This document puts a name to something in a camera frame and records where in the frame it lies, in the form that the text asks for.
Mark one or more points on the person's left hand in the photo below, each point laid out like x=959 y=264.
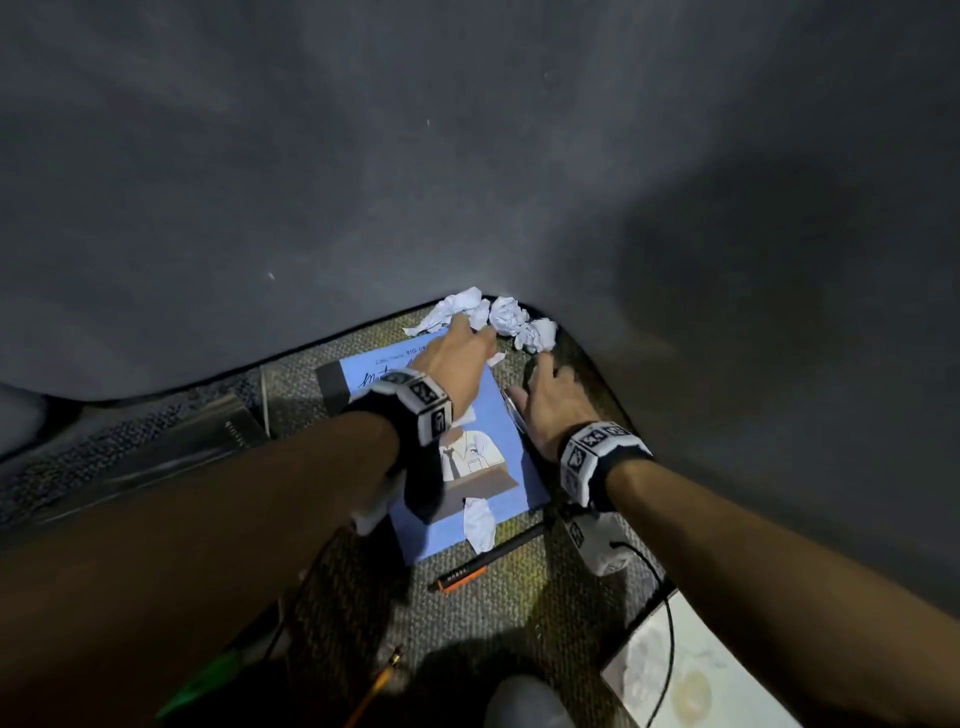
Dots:
x=454 y=364

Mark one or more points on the person's right hand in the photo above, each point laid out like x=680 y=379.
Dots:
x=559 y=409

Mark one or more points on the person's right fingers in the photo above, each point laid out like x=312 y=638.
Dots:
x=545 y=369

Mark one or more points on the person's left fingers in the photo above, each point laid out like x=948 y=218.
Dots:
x=480 y=336

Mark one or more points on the person's right forearm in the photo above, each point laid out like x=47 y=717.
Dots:
x=780 y=585

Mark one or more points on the person's left forearm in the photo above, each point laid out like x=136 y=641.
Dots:
x=187 y=540

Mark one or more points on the crumpled white paper ball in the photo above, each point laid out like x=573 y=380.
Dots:
x=538 y=335
x=508 y=315

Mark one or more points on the large crumpled white paper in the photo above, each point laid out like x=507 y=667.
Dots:
x=450 y=309

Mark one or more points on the silver pen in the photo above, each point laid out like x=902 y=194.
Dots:
x=514 y=412

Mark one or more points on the blue illustrated book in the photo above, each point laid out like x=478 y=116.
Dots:
x=491 y=450

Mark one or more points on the black white marker wristband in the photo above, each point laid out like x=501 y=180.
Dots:
x=596 y=454
x=409 y=409

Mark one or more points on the crumpled white paper strip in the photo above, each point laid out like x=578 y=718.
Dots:
x=480 y=525

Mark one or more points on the black orange pen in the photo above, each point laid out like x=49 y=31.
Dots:
x=480 y=568

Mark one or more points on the black glossy book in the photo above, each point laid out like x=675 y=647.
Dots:
x=172 y=457

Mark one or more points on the white rounded object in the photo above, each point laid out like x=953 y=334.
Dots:
x=529 y=705

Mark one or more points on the white printed paper sheet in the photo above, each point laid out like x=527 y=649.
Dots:
x=690 y=675

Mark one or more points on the yellow pencil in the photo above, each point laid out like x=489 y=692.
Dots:
x=375 y=686

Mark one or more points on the green object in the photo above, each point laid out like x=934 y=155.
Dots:
x=202 y=686

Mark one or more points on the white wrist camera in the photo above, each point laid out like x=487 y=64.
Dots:
x=375 y=510
x=600 y=544

